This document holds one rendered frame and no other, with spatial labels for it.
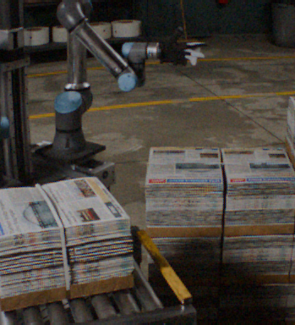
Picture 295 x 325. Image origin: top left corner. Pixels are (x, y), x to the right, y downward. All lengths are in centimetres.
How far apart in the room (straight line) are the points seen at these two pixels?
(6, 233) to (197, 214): 100
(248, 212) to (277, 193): 13
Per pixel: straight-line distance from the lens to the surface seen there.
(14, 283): 165
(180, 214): 240
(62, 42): 825
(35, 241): 159
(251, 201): 240
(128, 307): 168
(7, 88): 248
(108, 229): 163
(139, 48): 265
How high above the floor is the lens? 175
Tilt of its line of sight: 21 degrees down
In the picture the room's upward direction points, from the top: straight up
